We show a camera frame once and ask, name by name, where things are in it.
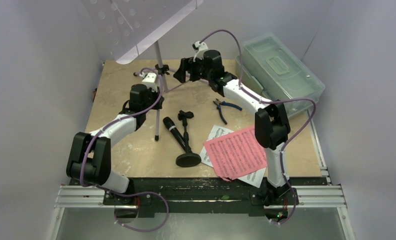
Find lilac folding music stand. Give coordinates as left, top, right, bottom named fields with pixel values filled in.
left=80, top=0, right=204, bottom=142

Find pink sheet music page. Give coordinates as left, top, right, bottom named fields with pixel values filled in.
left=204, top=126, right=268, bottom=182

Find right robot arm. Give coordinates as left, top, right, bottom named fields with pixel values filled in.
left=173, top=49, right=293, bottom=204

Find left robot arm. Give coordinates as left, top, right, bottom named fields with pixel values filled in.
left=66, top=83, right=164, bottom=205

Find black handheld microphone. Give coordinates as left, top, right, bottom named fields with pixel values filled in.
left=162, top=116, right=186, bottom=150

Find clear plastic storage box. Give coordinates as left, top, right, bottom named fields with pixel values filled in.
left=236, top=33, right=325, bottom=102

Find black desktop microphone stand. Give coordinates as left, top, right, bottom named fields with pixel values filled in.
left=175, top=110, right=201, bottom=168

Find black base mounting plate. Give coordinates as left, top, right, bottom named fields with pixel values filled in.
left=68, top=177, right=329, bottom=219

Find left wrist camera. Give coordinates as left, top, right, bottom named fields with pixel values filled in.
left=139, top=72, right=158, bottom=93

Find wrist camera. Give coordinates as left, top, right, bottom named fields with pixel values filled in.
left=139, top=72, right=158, bottom=93
left=192, top=41, right=208, bottom=62

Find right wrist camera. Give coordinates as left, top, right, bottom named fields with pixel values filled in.
left=192, top=41, right=208, bottom=62

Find blue handled cutting pliers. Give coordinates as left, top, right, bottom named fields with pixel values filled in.
left=212, top=99, right=243, bottom=125

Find aluminium rail frame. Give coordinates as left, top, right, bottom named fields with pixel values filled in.
left=47, top=125, right=354, bottom=240

